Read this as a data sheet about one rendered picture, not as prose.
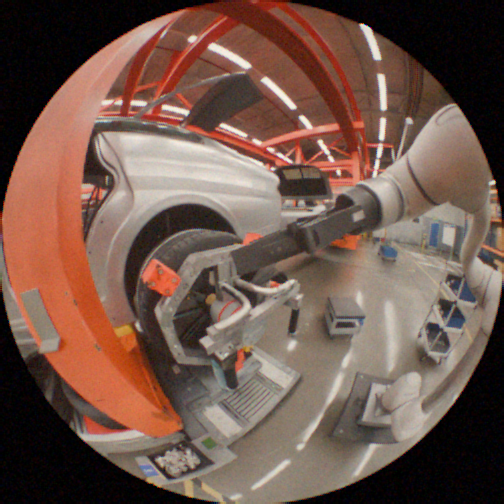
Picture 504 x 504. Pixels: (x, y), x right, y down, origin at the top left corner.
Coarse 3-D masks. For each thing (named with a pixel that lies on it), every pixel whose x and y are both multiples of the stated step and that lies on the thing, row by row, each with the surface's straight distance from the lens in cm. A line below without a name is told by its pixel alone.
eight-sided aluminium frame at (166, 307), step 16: (192, 256) 48; (208, 256) 48; (224, 256) 51; (192, 272) 51; (256, 272) 73; (176, 288) 46; (160, 304) 52; (176, 304) 48; (256, 304) 85; (160, 320) 50; (176, 336) 55; (176, 352) 60; (192, 352) 71
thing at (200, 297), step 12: (204, 276) 61; (240, 276) 74; (252, 276) 78; (204, 288) 69; (240, 288) 91; (204, 300) 66; (252, 300) 85; (180, 312) 65; (192, 312) 66; (204, 312) 69; (180, 324) 92; (192, 324) 71; (204, 324) 96; (180, 336) 73; (192, 336) 85; (204, 336) 87; (192, 348) 76
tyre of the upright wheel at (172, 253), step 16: (176, 240) 60; (192, 240) 54; (208, 240) 56; (224, 240) 60; (240, 240) 66; (160, 256) 56; (176, 256) 52; (176, 272) 54; (144, 288) 55; (144, 304) 56; (144, 320) 59; (160, 336) 64
